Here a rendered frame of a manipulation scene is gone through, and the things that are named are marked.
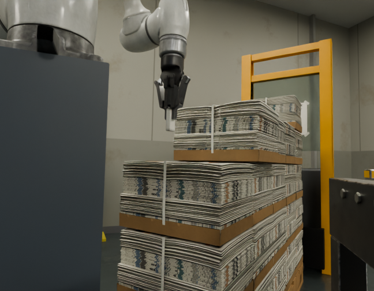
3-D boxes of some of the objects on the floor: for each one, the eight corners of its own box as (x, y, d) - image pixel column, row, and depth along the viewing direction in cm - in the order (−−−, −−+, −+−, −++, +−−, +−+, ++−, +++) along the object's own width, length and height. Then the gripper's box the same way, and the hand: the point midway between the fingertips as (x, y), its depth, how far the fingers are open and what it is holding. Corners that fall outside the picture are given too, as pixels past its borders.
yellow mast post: (321, 273, 206) (318, 40, 219) (322, 269, 214) (320, 44, 227) (335, 276, 202) (331, 38, 214) (335, 272, 209) (332, 42, 222)
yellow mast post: (239, 256, 241) (241, 55, 253) (243, 253, 248) (245, 59, 261) (249, 258, 236) (251, 53, 248) (253, 255, 244) (254, 57, 256)
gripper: (195, 58, 87) (194, 131, 85) (163, 65, 93) (160, 133, 92) (183, 49, 80) (181, 128, 78) (149, 58, 87) (146, 130, 85)
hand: (170, 120), depth 85 cm, fingers closed
